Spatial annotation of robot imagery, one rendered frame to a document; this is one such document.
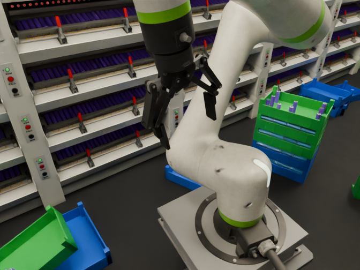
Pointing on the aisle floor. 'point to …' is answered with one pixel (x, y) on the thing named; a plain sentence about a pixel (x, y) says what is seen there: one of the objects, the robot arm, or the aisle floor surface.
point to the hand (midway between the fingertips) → (188, 128)
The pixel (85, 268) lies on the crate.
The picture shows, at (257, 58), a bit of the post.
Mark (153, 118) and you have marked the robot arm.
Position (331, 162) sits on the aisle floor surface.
